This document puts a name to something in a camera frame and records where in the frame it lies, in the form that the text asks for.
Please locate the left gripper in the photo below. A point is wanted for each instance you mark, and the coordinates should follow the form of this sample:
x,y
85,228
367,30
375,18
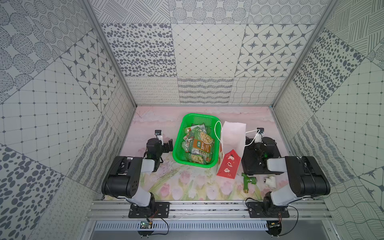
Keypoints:
x,y
167,145

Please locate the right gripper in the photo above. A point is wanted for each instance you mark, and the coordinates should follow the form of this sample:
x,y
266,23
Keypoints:
x,y
251,141

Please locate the white red paper gift bag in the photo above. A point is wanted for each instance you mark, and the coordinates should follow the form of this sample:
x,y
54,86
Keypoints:
x,y
232,142

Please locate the green plastic basket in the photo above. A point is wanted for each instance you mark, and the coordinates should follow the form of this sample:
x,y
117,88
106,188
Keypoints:
x,y
181,152

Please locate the green orange soup packet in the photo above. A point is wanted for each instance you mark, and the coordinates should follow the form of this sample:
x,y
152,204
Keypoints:
x,y
202,144

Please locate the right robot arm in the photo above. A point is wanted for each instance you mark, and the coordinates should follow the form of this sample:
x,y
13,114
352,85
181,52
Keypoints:
x,y
306,178

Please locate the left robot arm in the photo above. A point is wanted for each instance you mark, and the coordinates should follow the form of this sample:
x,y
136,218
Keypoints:
x,y
122,180

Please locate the white pipe elbow fitting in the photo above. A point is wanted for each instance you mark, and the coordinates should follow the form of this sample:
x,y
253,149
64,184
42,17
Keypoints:
x,y
270,182

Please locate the black plastic tool case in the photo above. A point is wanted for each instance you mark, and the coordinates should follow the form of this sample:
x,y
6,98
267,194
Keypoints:
x,y
260,167

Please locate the green plastic faucet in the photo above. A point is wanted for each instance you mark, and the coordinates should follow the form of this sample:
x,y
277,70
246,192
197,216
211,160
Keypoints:
x,y
248,180

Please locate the black round connector board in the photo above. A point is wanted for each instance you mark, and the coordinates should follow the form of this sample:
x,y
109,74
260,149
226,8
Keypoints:
x,y
274,228

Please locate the small green circuit board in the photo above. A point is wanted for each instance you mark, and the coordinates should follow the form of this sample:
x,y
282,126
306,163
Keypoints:
x,y
145,225

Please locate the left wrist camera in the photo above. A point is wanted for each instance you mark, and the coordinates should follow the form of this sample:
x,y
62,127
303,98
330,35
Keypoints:
x,y
159,136

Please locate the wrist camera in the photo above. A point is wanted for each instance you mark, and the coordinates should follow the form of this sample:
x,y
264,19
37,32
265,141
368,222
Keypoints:
x,y
159,136
260,132

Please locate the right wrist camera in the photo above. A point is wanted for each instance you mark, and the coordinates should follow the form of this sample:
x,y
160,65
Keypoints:
x,y
260,132

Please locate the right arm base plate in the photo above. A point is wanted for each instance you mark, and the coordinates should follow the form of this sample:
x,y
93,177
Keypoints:
x,y
258,210

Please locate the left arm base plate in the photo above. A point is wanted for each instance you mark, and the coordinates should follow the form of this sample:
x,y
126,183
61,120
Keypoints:
x,y
153,210

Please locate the aluminium mounting rail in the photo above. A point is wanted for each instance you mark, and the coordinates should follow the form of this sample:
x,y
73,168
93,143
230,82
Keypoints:
x,y
211,210

